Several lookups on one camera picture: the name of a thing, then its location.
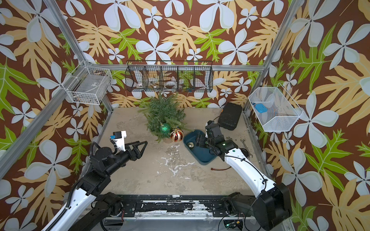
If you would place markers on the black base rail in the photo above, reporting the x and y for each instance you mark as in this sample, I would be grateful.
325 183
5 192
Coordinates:
201 207

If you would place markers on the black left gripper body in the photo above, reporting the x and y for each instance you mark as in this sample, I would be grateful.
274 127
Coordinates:
126 154

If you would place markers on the right aluminium frame post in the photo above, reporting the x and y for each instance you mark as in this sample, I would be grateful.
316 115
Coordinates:
281 33

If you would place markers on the metal wrench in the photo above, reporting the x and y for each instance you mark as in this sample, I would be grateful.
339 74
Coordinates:
250 155

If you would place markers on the teal plastic tray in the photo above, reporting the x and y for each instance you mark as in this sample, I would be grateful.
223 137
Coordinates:
202 155

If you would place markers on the small green christmas tree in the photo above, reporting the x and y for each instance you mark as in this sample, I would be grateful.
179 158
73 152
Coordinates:
163 110

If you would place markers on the black plastic case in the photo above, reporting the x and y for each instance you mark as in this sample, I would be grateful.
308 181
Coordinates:
230 116

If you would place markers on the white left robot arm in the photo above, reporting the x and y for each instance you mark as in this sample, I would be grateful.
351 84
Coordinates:
86 206

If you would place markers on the white mesh angled basket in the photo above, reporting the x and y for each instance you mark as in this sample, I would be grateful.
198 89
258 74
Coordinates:
283 111

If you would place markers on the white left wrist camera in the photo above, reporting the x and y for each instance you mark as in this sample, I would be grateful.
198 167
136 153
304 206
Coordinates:
118 140

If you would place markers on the black wire wall basket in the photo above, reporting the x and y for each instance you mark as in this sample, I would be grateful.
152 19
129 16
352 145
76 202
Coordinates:
171 76

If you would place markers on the white wire square basket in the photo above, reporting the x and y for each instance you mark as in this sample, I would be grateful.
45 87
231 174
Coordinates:
88 84

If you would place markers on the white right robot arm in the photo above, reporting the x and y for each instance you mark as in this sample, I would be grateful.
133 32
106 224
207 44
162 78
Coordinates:
270 204

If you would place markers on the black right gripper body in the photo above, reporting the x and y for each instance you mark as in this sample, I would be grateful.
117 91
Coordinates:
204 141

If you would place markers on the blue object in basket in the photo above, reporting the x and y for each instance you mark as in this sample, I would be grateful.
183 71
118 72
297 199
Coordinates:
260 108

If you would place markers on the aluminium corner frame post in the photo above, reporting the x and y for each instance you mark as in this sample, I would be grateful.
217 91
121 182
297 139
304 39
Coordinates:
72 41

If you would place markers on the green glitter ball ornament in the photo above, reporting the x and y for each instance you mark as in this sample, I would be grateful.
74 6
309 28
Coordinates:
165 129

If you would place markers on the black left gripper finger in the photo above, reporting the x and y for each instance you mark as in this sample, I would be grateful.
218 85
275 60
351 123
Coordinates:
136 154
138 146

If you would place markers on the red gold striped ornament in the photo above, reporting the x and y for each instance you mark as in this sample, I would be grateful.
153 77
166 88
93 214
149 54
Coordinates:
177 135

